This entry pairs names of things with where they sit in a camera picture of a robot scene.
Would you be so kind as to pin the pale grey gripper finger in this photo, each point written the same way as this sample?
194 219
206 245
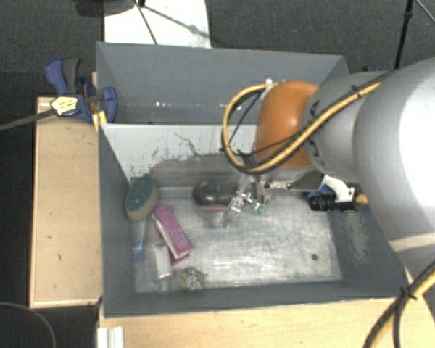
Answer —
239 209
227 219

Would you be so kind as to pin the black and red oval object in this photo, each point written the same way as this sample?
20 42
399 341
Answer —
212 192

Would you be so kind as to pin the grey metal bin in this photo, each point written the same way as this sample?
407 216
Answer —
275 245

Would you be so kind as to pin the magenta flat box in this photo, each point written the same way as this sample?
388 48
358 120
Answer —
174 232

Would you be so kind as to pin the speckled grey-yellow lump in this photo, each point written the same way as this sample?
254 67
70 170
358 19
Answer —
192 278

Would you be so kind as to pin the clear glass cup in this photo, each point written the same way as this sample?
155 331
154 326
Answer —
161 263

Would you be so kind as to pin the green and yellow sponge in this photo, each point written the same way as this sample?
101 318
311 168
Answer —
141 198

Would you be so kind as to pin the clear tube with blue cap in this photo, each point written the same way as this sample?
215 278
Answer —
139 236

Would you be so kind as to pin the pale wood flat board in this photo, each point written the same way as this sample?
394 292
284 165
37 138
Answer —
65 212

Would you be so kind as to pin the black cylinder on white bracket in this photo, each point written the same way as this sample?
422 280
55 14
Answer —
330 202

